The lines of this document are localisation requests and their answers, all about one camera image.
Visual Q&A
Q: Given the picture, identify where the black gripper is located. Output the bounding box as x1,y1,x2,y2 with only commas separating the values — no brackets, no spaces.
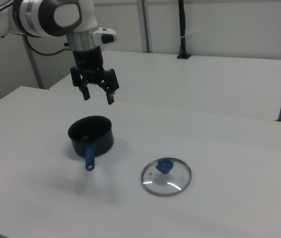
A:
70,46,120,105

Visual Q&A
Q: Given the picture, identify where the glass lid with blue knob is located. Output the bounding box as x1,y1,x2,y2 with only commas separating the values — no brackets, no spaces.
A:
140,157,192,197

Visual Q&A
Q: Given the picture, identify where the black clamped pole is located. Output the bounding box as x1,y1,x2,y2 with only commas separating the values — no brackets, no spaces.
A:
176,0,192,60

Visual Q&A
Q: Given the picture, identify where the black saucepan with blue handle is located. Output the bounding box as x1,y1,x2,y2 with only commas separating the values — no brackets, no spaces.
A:
68,115,115,172

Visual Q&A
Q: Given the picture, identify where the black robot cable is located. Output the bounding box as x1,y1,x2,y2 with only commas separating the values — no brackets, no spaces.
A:
24,36,72,56

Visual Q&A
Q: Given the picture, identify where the grey slanted frame post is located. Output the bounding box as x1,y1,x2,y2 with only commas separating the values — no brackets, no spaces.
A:
23,37,45,89

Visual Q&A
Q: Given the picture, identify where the grey metal frame post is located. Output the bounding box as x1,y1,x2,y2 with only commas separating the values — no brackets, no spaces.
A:
137,0,154,53

